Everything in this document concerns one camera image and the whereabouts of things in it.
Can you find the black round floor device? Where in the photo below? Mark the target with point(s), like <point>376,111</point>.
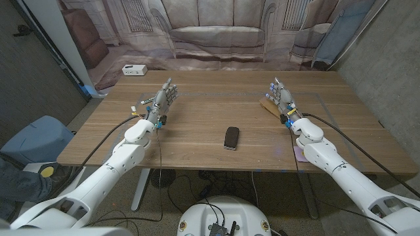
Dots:
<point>163,178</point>

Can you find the grey table leg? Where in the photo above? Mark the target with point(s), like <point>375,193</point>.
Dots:
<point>308,196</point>

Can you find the purple smiley sticker note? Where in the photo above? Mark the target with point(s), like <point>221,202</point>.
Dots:
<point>299,154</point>

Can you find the white table leg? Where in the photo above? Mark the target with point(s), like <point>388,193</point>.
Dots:
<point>140,190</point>

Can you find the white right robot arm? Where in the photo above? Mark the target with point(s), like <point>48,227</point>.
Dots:
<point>328,154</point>

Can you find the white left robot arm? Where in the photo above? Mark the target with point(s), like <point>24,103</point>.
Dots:
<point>124,157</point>

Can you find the green whiteboard marker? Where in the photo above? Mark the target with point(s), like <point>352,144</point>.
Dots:
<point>147,100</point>

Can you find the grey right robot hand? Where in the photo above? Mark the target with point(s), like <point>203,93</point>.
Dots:
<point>285,98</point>

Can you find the white power box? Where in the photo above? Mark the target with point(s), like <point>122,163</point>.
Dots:
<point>134,69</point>

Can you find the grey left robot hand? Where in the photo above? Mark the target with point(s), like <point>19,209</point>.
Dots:
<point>160,100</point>

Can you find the brown paper bag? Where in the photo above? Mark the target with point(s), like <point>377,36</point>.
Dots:
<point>269,105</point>

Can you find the person in blue jeans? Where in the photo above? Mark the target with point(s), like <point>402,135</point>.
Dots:
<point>19,187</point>

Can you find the yellow black foot pedal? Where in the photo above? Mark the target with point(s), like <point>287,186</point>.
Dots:
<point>47,171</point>

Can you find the black felt board eraser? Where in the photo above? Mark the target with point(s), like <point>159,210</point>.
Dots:
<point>231,137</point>

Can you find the black computer module with antenna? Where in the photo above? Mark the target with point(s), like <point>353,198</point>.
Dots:
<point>218,229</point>

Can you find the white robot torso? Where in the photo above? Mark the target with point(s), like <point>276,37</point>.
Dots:
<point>203,213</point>

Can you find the white pedal base plate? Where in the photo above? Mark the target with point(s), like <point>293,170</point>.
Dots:
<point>31,167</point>

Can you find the printed sofa room backdrop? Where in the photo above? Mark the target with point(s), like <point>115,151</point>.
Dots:
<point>216,32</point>

